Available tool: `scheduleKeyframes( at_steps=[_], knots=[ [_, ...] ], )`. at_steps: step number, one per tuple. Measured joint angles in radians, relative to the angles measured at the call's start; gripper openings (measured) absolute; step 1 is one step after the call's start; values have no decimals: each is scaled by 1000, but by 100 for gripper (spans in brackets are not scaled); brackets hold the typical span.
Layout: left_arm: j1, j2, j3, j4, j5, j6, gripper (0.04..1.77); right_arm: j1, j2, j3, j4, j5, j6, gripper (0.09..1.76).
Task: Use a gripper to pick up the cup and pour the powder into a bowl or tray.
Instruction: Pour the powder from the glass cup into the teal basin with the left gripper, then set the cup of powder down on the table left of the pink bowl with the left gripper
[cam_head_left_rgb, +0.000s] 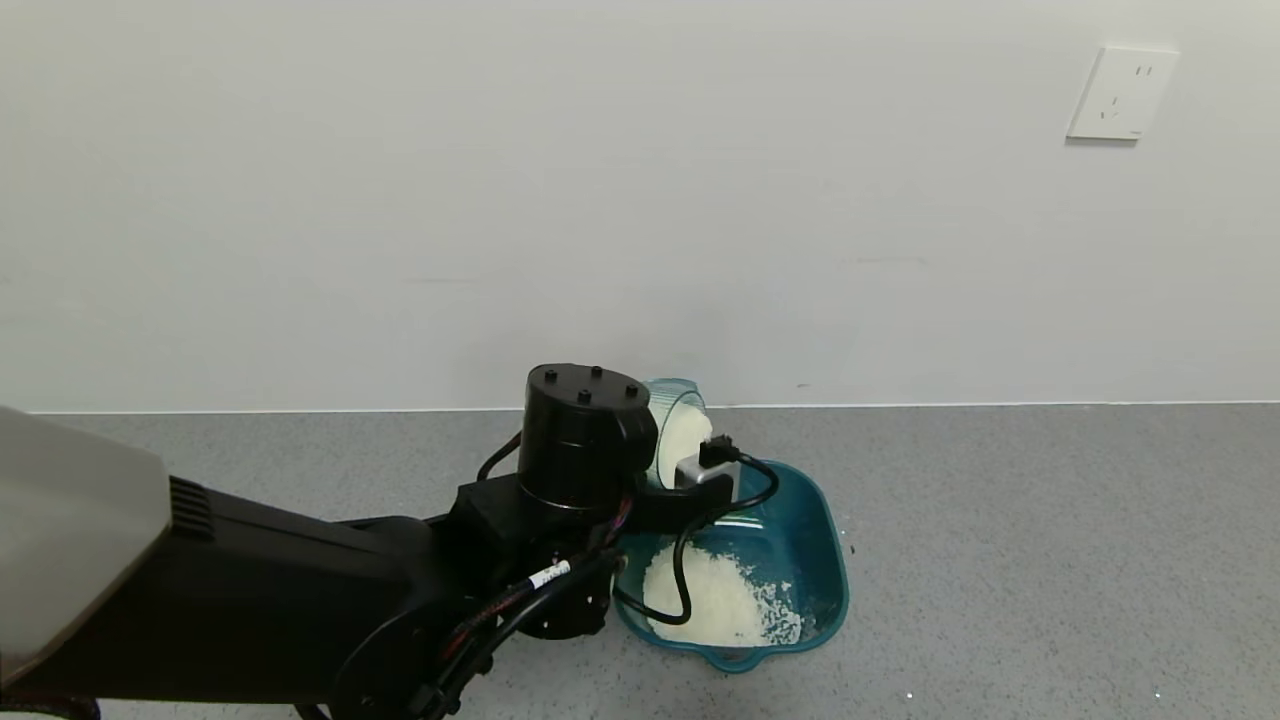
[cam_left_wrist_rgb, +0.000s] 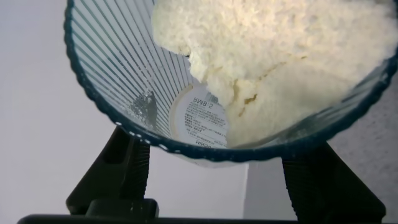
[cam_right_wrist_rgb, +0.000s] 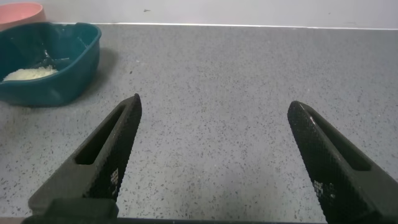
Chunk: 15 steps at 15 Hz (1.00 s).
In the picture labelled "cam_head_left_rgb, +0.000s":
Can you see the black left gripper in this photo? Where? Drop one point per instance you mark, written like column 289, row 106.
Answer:
column 670, row 510

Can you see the clear ribbed teal plastic cup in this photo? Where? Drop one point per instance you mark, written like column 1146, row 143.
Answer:
column 672, row 385

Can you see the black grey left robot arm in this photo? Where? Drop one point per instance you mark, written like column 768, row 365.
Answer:
column 250, row 580

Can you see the teal square plastic tray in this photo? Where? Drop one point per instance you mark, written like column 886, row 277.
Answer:
column 815, row 540

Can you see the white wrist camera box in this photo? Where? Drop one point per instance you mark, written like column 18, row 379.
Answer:
column 700, row 475

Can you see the white wall socket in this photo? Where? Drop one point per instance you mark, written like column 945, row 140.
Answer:
column 1122, row 95

